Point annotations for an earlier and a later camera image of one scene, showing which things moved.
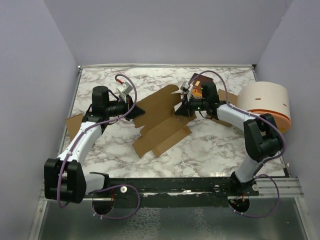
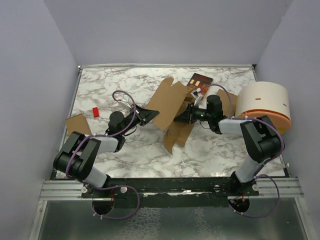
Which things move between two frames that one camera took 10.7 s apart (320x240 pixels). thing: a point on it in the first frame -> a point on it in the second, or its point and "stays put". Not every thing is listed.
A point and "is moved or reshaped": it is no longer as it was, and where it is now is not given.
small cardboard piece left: [73, 124] stays put
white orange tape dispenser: [261, 98] stays put
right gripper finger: [184, 110] -> [184, 117]
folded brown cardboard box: [232, 99] stays put
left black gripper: [136, 111] -> [145, 115]
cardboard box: [161, 126] is moved or reshaped
